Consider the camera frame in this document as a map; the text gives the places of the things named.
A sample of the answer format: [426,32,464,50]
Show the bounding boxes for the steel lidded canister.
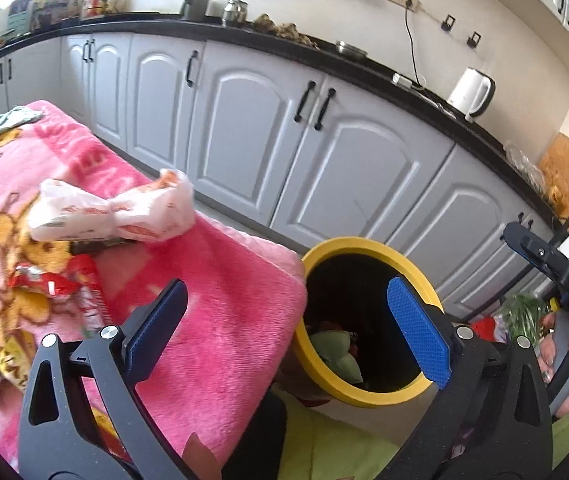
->
[222,0,250,27]

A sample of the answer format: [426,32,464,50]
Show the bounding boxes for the pale green plastic bag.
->
[309,330,363,383]

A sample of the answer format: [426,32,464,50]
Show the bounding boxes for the group of condiment bottles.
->
[29,0,125,28]

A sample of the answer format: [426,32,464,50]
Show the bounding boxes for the bag of green vegetables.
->
[502,294,545,346]

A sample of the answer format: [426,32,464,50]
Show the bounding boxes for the yellow snack wrapper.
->
[0,335,30,396]

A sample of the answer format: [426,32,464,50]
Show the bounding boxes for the white orange printed plastic bag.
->
[27,167,198,243]

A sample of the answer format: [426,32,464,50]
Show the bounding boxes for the yellow rimmed trash bin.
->
[292,237,445,408]

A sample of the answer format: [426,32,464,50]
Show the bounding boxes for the white base cabinets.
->
[0,20,565,321]

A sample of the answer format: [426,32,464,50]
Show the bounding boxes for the person's green clothing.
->
[269,395,415,480]

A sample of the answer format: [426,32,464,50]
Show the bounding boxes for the red plastic wrapper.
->
[7,255,102,331]

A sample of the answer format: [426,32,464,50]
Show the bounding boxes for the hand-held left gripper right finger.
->
[387,276,554,480]

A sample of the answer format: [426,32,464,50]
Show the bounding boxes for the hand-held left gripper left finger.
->
[18,279,200,480]

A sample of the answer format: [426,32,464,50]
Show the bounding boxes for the pink printed blanket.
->
[0,100,310,476]

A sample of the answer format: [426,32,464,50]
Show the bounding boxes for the black power cable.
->
[403,1,426,86]

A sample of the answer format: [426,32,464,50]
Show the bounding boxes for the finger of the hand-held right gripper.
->
[503,222,563,273]

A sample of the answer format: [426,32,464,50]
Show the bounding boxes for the clear plastic bag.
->
[505,145,545,191]

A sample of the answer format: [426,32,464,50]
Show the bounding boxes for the dark lidded pot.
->
[180,0,210,21]

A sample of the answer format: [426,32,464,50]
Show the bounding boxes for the white electric kettle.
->
[447,67,496,123]

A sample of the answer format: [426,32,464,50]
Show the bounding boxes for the brown mottled rag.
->
[252,12,320,51]

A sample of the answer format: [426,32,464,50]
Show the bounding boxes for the red plastic bag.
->
[472,316,503,343]

